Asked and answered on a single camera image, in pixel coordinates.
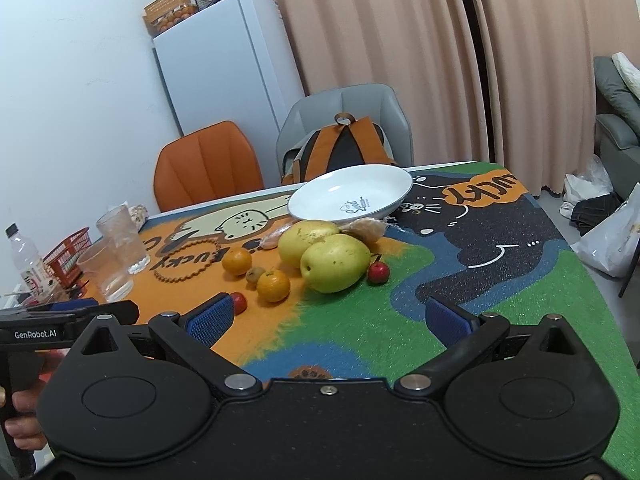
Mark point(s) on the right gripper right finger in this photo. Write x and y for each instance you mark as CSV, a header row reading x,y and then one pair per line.
x,y
524,393

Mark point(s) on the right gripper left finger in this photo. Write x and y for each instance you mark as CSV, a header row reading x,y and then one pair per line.
x,y
128,394

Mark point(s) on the small red fruit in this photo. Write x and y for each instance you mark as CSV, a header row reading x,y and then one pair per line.
x,y
378,273
239,302

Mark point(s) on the orange mandarin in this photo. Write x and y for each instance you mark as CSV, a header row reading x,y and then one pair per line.
x,y
273,286
237,261

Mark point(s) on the brown kiwi fruit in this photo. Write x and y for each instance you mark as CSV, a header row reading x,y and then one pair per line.
x,y
253,275

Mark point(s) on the plastic pink food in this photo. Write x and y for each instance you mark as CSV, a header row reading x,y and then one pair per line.
x,y
271,240

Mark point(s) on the large yellow pear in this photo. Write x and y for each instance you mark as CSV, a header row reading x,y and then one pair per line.
x,y
334,263

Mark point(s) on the person's left hand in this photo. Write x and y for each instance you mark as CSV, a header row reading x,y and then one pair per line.
x,y
24,428

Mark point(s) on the plastic water bottle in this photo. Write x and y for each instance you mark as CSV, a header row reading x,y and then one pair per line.
x,y
30,265

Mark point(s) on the red plastic basket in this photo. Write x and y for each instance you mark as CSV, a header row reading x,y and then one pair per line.
x,y
62,260

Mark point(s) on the front clear glass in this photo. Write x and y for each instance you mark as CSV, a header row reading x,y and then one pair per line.
x,y
100,264

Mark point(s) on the clear glass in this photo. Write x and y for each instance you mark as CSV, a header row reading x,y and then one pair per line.
x,y
117,226
100,264

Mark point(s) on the rear clear glass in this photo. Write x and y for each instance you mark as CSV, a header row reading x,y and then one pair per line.
x,y
117,226

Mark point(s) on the white plastic bag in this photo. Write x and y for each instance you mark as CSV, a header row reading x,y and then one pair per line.
x,y
610,245

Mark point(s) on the colourful cartoon table mat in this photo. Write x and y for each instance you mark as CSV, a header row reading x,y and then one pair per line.
x,y
468,233

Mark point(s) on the orange chair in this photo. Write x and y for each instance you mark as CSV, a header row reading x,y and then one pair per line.
x,y
211,163

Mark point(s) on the white ceramic bowl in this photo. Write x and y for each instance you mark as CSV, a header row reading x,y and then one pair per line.
x,y
364,191

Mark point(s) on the grey sofa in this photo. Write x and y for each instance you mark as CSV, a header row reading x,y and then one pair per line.
x,y
617,127

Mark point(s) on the orange black backpack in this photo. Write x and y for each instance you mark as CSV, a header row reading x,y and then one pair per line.
x,y
345,143

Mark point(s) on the grey chair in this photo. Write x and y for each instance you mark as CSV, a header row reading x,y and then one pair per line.
x,y
376,101

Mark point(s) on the white pillow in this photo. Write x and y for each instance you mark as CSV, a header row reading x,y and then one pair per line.
x,y
628,72

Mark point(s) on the pink curtain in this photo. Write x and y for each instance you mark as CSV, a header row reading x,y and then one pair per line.
x,y
509,81

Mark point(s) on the white refrigerator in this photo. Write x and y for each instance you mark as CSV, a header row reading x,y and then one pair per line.
x,y
231,61

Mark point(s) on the egg carton box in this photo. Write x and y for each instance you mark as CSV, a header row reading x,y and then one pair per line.
x,y
161,15

